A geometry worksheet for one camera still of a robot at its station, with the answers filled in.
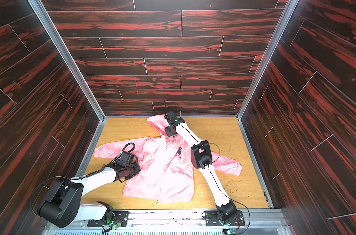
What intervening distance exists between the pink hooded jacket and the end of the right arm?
0.02m

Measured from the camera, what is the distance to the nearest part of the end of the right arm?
32.1 inches

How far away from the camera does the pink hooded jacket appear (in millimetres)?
794
